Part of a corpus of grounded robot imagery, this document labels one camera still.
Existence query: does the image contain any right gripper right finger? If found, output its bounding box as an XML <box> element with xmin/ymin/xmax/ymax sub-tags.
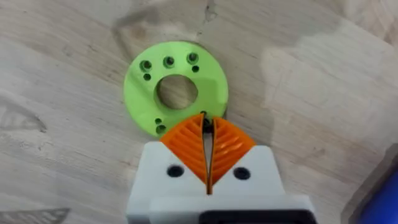
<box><xmin>208</xmin><ymin>116</ymin><xmax>287</xmax><ymax>196</ymax></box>

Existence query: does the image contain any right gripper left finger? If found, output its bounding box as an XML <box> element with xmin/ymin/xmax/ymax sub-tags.
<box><xmin>127</xmin><ymin>113</ymin><xmax>208</xmax><ymax>215</ymax></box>

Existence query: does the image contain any blue electric screwdriver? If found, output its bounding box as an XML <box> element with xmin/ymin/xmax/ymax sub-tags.
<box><xmin>357</xmin><ymin>169</ymin><xmax>398</xmax><ymax>224</ymax></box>

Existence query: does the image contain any green disc with holes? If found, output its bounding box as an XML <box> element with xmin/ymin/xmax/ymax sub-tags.
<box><xmin>123</xmin><ymin>40</ymin><xmax>229</xmax><ymax>139</ymax></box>

